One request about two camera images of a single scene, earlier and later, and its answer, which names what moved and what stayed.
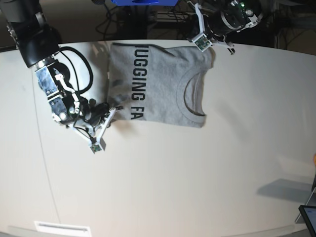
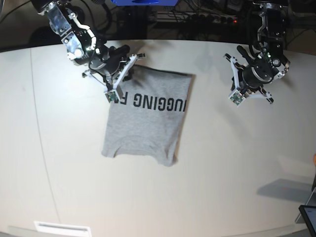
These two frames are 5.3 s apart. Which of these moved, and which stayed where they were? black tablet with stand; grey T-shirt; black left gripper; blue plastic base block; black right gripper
Moved: black right gripper; black left gripper; grey T-shirt
Stayed: black tablet with stand; blue plastic base block
